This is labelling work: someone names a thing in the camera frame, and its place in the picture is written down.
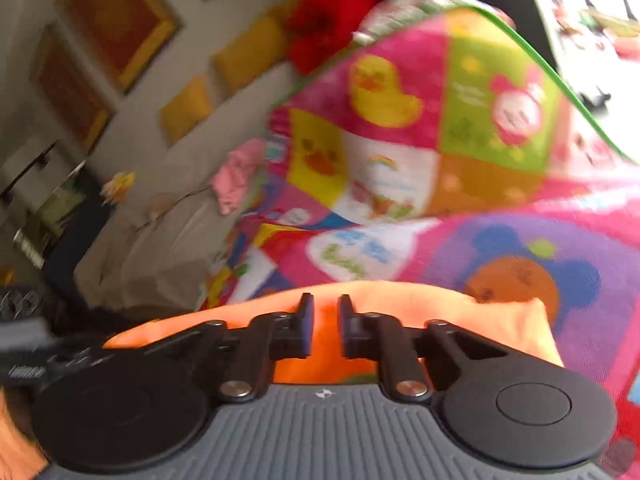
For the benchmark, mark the upper gold framed picture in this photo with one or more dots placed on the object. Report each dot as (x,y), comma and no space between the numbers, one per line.
(123,35)

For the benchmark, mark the colourful cartoon play mat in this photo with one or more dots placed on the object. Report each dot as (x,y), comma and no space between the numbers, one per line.
(443,150)

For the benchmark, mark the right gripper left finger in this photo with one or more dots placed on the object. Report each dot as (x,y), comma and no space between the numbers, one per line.
(268,339)

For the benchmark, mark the orange pumpkin costume garment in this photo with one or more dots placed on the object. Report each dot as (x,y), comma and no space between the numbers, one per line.
(523,326)

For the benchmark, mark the pink cloth on sofa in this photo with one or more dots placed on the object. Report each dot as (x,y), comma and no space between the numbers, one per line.
(232,180)

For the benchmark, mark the gold framed picture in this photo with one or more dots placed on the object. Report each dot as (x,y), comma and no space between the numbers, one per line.
(81,107)
(123,35)

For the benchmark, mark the beige sofa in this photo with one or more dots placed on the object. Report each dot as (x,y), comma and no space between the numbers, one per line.
(161,244)

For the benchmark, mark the lower gold framed picture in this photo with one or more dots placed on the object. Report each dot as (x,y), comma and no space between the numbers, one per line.
(81,107)

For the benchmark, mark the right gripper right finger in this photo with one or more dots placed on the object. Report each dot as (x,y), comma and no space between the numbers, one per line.
(382,339)

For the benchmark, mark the yellow cushion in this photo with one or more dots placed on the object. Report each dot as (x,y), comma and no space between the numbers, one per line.
(262,46)

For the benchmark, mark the red cushion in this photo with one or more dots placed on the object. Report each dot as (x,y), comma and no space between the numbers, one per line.
(319,29)

